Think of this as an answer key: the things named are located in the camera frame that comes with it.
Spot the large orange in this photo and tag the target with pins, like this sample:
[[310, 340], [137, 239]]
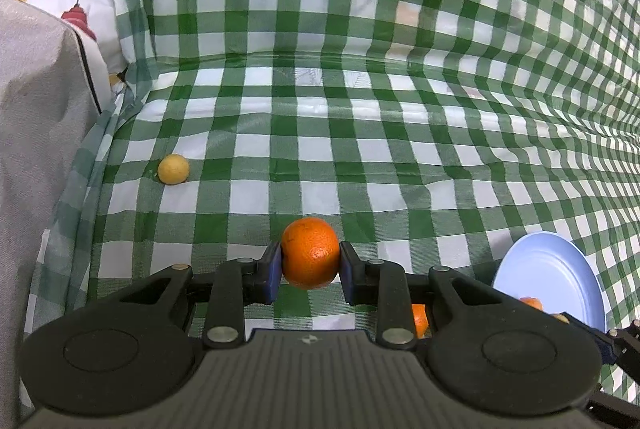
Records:
[[310, 254]]

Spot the light blue plate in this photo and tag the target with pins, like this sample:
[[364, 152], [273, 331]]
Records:
[[545, 269]]

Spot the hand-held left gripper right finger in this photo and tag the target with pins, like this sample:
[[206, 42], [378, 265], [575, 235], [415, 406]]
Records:
[[348, 279]]

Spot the grey blanket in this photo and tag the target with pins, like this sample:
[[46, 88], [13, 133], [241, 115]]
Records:
[[40, 134]]

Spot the small round yellow fruit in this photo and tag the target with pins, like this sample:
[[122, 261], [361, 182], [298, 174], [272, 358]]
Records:
[[173, 169]]

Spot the small orange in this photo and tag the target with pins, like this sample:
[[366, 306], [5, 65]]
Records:
[[533, 303], [420, 320]]

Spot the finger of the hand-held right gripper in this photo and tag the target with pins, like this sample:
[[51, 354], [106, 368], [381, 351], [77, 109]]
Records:
[[602, 348], [620, 401]]

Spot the green checkered cloth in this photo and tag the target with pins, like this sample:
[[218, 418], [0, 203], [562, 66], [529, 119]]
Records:
[[360, 59]]

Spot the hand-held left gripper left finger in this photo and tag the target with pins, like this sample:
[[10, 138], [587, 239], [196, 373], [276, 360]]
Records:
[[272, 276]]

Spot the small tan fruit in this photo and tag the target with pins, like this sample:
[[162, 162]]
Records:
[[561, 318]]

